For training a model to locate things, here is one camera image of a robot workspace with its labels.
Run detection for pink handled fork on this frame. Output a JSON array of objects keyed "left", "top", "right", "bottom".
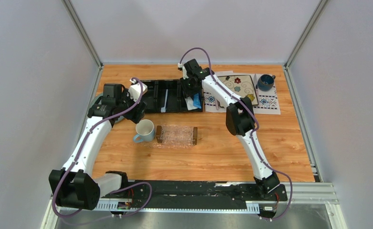
[{"left": 214, "top": 99, "right": 220, "bottom": 110}]

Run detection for square floral plate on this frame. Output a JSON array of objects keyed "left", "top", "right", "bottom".
[{"left": 217, "top": 72, "right": 259, "bottom": 106}]

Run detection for black compartment organizer box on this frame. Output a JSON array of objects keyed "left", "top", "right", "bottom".
[{"left": 141, "top": 80, "right": 203, "bottom": 114}]

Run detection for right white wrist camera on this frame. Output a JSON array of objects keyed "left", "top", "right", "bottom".
[{"left": 177, "top": 63, "right": 188, "bottom": 79}]

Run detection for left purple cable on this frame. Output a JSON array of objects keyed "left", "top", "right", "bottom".
[{"left": 52, "top": 77, "right": 154, "bottom": 226}]

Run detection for purple cable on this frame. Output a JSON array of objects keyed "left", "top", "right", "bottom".
[
  {"left": 179, "top": 47, "right": 293, "bottom": 221},
  {"left": 52, "top": 77, "right": 154, "bottom": 226}
]

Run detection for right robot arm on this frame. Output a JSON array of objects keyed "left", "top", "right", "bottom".
[{"left": 178, "top": 59, "right": 280, "bottom": 200}]

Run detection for patterned white placemat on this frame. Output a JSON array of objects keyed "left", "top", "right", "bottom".
[{"left": 216, "top": 71, "right": 281, "bottom": 115}]

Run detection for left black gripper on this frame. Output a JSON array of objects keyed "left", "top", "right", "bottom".
[{"left": 116, "top": 89, "right": 148, "bottom": 124}]

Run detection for blue toothpaste tube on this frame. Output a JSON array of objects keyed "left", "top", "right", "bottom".
[{"left": 193, "top": 93, "right": 202, "bottom": 109}]

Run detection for grey blue round plate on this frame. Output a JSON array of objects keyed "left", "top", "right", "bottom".
[{"left": 89, "top": 93, "right": 124, "bottom": 124}]

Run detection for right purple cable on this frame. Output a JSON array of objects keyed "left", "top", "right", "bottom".
[{"left": 179, "top": 47, "right": 293, "bottom": 221}]

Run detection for light blue mug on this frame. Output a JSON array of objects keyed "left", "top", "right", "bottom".
[{"left": 133, "top": 119, "right": 155, "bottom": 143}]

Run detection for clear glass tray wooden handles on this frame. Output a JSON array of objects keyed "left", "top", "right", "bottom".
[{"left": 144, "top": 125, "right": 198, "bottom": 149}]

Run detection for light blue toothbrush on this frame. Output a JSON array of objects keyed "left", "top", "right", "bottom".
[{"left": 160, "top": 89, "right": 169, "bottom": 113}]

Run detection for grey white toothpaste tube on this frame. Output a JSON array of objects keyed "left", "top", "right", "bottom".
[{"left": 185, "top": 97, "right": 198, "bottom": 111}]

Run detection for knife beside plate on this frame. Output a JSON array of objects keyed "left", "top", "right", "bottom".
[{"left": 253, "top": 74, "right": 258, "bottom": 93}]

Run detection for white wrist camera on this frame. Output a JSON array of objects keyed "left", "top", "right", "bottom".
[
  {"left": 177, "top": 63, "right": 188, "bottom": 79},
  {"left": 128, "top": 79, "right": 148, "bottom": 102}
]

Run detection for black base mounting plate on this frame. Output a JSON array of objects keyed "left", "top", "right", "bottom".
[{"left": 100, "top": 180, "right": 291, "bottom": 218}]

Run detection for aluminium frame rail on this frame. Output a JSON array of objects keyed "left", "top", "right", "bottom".
[{"left": 41, "top": 182, "right": 346, "bottom": 229}]

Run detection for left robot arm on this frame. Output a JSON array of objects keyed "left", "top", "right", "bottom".
[{"left": 49, "top": 79, "right": 148, "bottom": 210}]

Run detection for dark blue mug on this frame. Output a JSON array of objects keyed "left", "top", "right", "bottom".
[{"left": 257, "top": 74, "right": 276, "bottom": 92}]

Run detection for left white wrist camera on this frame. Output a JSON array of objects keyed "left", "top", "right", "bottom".
[{"left": 128, "top": 79, "right": 148, "bottom": 102}]

